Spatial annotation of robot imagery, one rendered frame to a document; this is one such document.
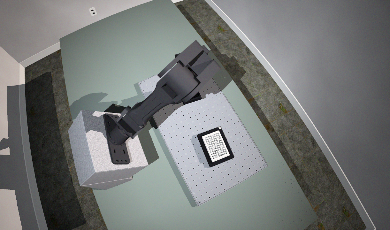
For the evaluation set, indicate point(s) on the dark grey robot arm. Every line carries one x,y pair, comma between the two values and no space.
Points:
178,84

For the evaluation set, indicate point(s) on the white well plate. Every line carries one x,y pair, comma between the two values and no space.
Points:
215,146

